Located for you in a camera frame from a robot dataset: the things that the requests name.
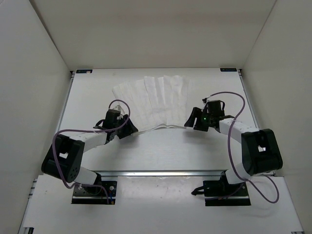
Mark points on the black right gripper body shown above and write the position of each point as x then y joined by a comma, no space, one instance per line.
205,114

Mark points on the left corner label sticker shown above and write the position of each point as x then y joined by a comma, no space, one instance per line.
84,71

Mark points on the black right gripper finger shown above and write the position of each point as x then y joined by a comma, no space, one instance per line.
196,112
200,123

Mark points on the aluminium front table rail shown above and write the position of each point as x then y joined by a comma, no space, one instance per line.
160,173

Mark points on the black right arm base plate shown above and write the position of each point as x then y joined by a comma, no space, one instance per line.
218,194

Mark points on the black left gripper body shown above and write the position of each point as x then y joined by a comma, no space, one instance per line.
121,131

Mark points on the right corner label sticker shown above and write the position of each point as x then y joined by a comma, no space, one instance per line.
228,69

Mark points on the corner label sticker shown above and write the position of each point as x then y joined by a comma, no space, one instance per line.
228,69
84,71

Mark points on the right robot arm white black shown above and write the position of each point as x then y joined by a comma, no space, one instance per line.
259,149

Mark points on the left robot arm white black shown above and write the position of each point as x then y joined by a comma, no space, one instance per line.
64,157

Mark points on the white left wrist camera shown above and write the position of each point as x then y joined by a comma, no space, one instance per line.
120,109

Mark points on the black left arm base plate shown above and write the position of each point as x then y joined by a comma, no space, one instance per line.
96,196

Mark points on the white pleated skirt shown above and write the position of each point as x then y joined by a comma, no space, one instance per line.
155,102

